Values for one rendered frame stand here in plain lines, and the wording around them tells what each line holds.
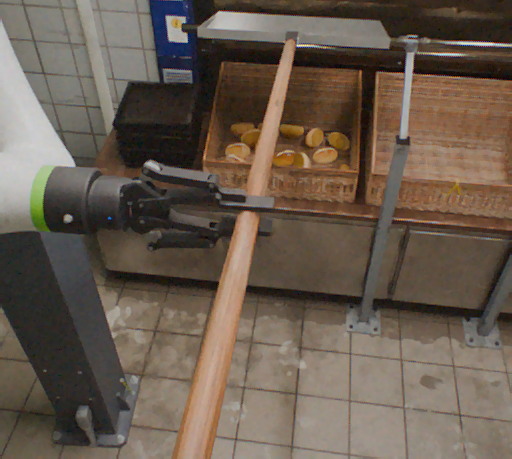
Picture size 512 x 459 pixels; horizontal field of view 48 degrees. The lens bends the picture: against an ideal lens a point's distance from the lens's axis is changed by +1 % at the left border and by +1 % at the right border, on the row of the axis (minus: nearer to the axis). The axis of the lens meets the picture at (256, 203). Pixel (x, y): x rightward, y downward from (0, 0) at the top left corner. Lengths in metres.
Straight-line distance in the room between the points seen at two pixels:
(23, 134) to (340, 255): 1.54
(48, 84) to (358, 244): 1.49
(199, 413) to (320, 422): 1.78
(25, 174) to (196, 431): 0.45
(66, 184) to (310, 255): 1.58
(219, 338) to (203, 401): 0.08
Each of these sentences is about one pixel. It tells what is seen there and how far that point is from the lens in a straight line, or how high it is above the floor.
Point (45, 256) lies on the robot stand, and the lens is 1.48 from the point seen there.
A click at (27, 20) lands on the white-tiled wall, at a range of 2.59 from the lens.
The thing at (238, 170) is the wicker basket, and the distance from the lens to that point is 2.05.
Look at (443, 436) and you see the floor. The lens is 2.33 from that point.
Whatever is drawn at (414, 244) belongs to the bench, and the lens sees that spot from 2.20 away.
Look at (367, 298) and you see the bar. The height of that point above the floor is 0.17.
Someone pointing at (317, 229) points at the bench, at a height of 0.48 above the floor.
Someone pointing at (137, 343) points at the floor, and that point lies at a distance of 2.45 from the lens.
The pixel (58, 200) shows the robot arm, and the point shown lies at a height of 1.52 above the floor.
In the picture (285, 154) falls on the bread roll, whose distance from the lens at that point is 2.21.
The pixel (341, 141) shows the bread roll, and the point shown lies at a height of 0.64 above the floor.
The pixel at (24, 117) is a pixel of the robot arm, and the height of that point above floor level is 1.53.
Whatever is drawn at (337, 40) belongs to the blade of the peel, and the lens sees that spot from 1.72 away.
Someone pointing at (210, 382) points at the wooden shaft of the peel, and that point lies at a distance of 0.52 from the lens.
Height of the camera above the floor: 2.04
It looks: 44 degrees down
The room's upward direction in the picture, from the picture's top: straight up
